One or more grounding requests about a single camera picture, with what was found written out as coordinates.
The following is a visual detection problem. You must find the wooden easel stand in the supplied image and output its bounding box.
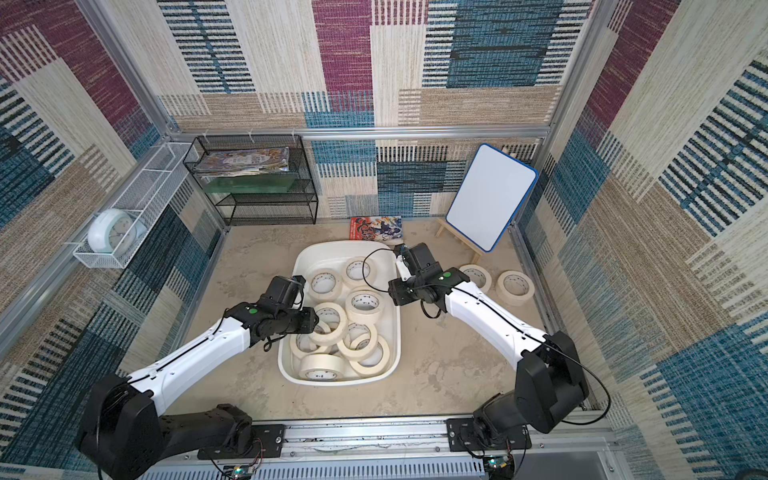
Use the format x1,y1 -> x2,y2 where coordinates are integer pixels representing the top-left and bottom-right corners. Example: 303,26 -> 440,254
435,218 -> 485,264

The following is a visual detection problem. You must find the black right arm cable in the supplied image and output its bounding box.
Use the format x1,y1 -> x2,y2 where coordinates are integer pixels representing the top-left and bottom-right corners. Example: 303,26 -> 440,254
361,247 -> 433,295

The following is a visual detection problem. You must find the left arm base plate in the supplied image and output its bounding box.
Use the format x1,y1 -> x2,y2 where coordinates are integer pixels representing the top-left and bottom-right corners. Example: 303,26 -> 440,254
197,424 -> 286,460

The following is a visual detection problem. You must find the blue framed whiteboard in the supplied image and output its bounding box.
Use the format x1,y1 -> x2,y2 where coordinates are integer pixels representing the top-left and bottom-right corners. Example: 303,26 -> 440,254
445,143 -> 539,253

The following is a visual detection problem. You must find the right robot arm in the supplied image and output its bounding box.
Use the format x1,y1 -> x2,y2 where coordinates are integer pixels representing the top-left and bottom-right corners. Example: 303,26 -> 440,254
388,243 -> 589,446

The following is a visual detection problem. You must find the green book on shelf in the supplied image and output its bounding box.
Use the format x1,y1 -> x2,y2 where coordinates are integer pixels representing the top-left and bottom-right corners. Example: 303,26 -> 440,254
203,175 -> 296,194

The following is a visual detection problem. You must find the colourful book on shelf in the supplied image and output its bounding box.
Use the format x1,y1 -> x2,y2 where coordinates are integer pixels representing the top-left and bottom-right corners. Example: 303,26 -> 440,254
193,147 -> 290,177

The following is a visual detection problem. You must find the black wire shelf rack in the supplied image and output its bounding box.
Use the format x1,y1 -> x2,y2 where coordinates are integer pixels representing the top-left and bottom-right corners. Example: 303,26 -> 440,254
183,134 -> 319,227

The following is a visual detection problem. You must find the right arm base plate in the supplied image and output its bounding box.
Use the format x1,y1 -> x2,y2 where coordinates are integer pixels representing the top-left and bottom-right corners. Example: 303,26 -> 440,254
444,417 -> 532,455

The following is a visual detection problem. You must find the white round alarm clock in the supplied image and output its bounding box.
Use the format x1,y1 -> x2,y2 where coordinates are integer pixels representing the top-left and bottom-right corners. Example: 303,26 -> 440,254
87,209 -> 138,256

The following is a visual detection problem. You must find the cream masking tape roll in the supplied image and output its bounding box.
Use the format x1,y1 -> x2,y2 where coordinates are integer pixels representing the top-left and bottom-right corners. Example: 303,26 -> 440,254
309,302 -> 349,346
496,270 -> 535,306
289,334 -> 331,359
342,257 -> 377,289
350,336 -> 391,377
345,289 -> 384,326
307,269 -> 343,302
336,323 -> 378,361
460,264 -> 493,293
298,354 -> 347,382

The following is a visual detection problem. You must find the aluminium front rail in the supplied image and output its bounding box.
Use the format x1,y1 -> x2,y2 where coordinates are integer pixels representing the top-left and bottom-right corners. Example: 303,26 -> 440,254
107,410 -> 619,463

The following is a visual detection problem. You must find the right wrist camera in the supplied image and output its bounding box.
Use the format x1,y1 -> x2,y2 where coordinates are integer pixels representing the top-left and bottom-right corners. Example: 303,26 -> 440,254
395,255 -> 413,282

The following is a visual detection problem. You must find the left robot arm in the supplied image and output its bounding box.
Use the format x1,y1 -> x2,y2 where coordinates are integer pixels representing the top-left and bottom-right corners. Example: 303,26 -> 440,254
74,275 -> 318,479

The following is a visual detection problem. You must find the white wire wall basket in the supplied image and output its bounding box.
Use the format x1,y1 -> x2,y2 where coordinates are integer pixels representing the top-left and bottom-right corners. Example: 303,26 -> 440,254
73,142 -> 190,269

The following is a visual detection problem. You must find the white plastic storage box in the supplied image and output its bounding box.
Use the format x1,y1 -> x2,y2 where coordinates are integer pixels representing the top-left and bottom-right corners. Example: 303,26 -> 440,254
278,240 -> 401,386

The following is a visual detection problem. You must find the colourful comic book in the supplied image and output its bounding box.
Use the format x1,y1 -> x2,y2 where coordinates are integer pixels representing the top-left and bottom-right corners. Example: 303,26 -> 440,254
349,216 -> 404,245

